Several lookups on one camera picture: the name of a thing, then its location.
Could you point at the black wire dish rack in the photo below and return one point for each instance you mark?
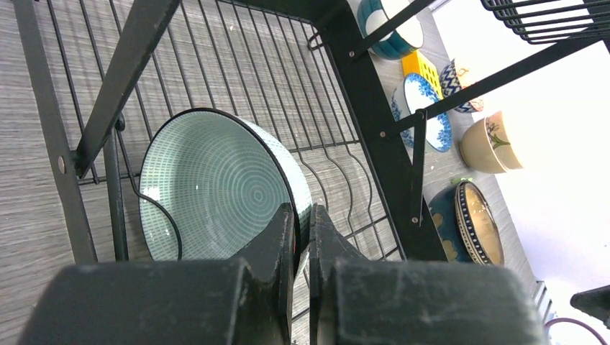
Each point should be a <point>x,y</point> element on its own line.
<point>289,67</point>

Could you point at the beige bowl with flower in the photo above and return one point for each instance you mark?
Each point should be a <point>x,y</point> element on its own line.
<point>486,146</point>

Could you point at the blue white zigzag bowl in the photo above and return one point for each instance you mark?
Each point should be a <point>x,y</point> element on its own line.
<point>455,77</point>

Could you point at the dark blue glazed bowl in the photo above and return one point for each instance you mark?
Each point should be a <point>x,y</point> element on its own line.
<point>442,209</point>

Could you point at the brown patterned band bowl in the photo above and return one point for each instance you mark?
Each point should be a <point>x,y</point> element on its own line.
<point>477,226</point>

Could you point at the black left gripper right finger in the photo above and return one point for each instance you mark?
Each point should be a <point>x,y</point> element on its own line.
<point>329,251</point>

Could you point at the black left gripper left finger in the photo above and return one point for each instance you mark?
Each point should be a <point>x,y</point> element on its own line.
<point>264,306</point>

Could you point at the yellow window toy block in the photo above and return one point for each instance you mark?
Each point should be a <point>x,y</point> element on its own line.
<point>417,63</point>

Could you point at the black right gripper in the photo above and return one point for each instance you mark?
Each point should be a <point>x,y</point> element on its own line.
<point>593,302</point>

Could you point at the small green toy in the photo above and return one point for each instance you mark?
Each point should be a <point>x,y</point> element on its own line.
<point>456,181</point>

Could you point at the teal bowl white inside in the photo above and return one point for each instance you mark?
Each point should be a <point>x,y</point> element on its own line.
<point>404,40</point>

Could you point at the light blue dotted bowl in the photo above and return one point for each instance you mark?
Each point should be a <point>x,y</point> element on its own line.
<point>210,182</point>

